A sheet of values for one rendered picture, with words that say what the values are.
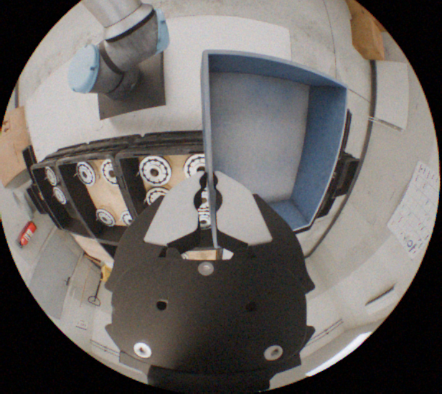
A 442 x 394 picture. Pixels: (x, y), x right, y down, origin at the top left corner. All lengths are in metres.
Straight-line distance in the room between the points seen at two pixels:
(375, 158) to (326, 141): 2.73
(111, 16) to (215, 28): 0.40
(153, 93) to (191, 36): 0.26
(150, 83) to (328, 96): 0.48
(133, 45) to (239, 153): 0.29
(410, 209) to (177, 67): 3.00
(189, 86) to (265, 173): 0.42
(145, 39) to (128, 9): 0.08
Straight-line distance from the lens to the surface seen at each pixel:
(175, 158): 0.44
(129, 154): 0.36
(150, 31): 0.34
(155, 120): 0.56
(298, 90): 0.21
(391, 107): 2.76
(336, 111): 0.19
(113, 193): 0.61
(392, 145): 2.81
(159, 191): 0.48
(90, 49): 0.38
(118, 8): 0.31
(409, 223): 2.88
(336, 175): 1.43
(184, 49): 0.57
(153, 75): 0.52
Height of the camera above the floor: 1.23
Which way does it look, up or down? 60 degrees down
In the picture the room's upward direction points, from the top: 165 degrees clockwise
